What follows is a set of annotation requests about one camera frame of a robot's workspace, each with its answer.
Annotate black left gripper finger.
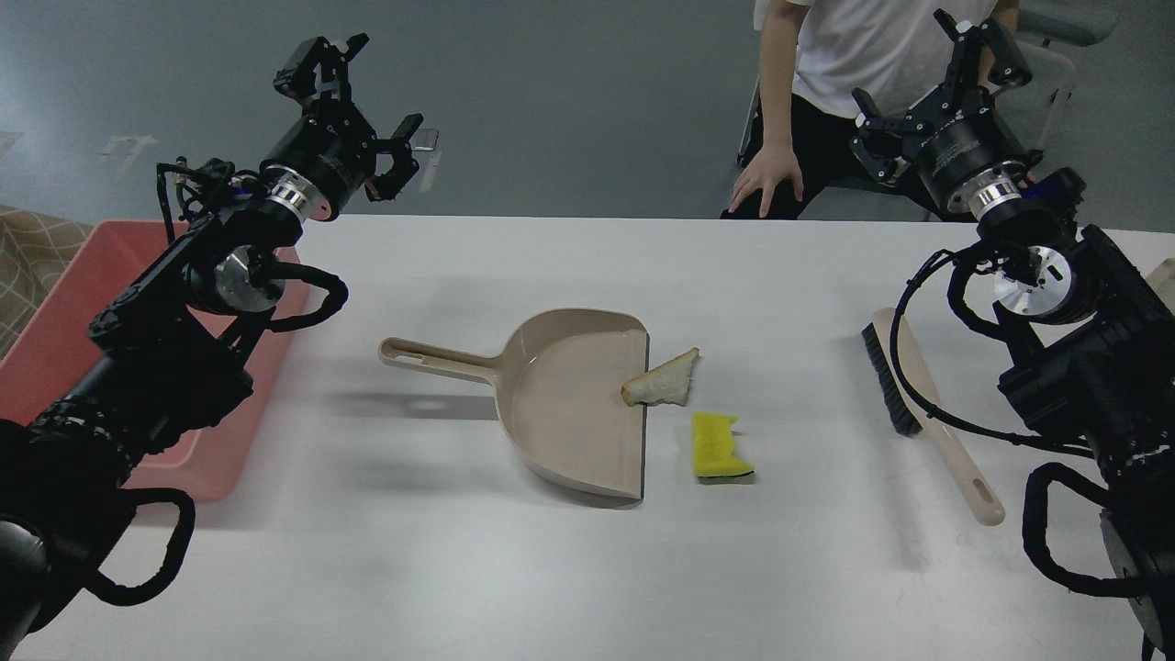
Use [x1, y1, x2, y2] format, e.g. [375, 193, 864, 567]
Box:
[365, 114, 424, 202]
[274, 34, 370, 116]

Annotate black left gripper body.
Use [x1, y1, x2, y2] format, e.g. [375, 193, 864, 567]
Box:
[261, 100, 376, 221]

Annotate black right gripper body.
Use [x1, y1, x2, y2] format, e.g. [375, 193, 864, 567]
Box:
[908, 104, 1042, 221]

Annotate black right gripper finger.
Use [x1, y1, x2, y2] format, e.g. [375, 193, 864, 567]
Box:
[850, 87, 928, 188]
[933, 9, 1033, 116]

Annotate beige plastic dustpan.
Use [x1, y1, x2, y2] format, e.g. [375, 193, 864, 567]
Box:
[377, 308, 649, 499]

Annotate beige hand brush black bristles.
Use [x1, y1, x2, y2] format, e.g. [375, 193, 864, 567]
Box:
[862, 306, 1003, 526]

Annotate triangular bread slice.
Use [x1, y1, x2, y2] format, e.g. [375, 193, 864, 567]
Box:
[622, 348, 700, 407]

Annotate yellow green sponge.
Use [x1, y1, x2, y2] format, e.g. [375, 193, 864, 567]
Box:
[691, 411, 756, 478]

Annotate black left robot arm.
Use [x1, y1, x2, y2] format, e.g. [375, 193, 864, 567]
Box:
[4, 33, 423, 657]

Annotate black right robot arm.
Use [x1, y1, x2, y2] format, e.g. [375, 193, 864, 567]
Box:
[852, 9, 1171, 660]

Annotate pink plastic bin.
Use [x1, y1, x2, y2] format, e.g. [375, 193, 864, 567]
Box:
[1, 220, 293, 501]

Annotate white office chair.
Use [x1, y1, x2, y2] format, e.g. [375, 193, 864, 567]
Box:
[1018, 1, 1124, 153]

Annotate seated person white shirt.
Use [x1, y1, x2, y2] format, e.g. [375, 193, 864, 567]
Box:
[721, 1, 1021, 220]

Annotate beige stone block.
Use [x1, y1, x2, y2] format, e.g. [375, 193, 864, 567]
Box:
[1144, 258, 1175, 315]

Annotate beige patterned cloth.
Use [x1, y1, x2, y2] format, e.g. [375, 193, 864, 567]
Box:
[1, 205, 93, 356]

